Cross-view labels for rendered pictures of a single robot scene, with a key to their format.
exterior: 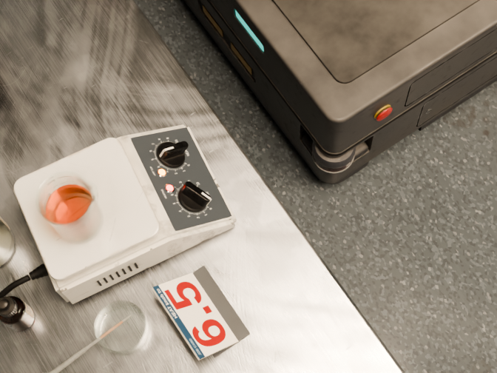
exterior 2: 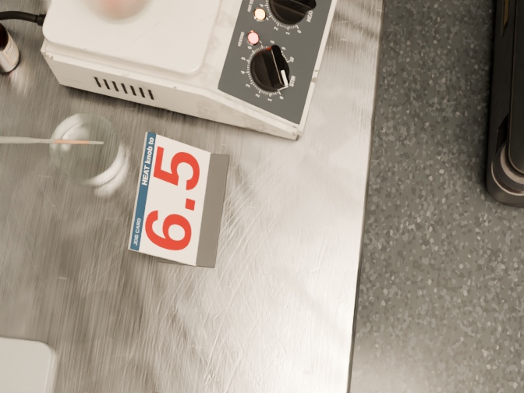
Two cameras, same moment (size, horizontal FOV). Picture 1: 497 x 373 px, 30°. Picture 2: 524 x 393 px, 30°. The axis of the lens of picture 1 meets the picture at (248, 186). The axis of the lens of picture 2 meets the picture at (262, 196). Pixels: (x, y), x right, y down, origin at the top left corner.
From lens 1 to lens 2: 28 cm
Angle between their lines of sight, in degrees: 12
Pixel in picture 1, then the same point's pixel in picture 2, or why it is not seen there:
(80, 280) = (74, 60)
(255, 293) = (257, 230)
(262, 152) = (454, 114)
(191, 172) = (295, 40)
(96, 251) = (110, 40)
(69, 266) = (69, 33)
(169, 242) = (201, 96)
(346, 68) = not seen: outside the picture
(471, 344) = not seen: outside the picture
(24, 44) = not seen: outside the picture
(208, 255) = (242, 148)
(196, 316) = (170, 201)
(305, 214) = (444, 208)
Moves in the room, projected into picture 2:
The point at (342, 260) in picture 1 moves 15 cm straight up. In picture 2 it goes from (443, 282) to (460, 263)
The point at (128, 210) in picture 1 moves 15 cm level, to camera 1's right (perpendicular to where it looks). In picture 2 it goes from (181, 23) to (358, 134)
